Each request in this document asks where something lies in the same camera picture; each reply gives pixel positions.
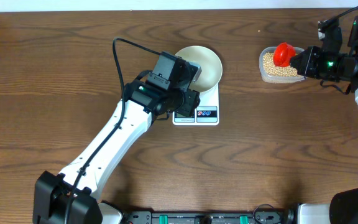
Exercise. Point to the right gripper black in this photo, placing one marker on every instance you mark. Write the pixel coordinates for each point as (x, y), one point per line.
(307, 68)

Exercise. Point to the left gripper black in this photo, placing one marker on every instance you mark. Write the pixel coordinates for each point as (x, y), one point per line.
(189, 104)

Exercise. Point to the red plastic measuring scoop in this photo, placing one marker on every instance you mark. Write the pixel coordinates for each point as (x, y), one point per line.
(282, 55)

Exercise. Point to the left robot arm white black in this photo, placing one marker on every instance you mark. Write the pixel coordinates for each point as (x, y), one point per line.
(72, 196)

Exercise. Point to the white ceramic bowl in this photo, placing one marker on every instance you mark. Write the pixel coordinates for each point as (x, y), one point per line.
(210, 63)

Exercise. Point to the white digital kitchen scale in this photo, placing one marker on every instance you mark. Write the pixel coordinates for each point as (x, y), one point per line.
(206, 114)

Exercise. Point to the soybeans in container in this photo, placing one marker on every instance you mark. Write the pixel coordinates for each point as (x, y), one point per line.
(272, 70)

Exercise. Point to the clear plastic container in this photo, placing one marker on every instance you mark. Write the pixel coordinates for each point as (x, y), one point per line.
(275, 79)

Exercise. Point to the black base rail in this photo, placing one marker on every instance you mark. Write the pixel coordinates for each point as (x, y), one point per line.
(263, 216)

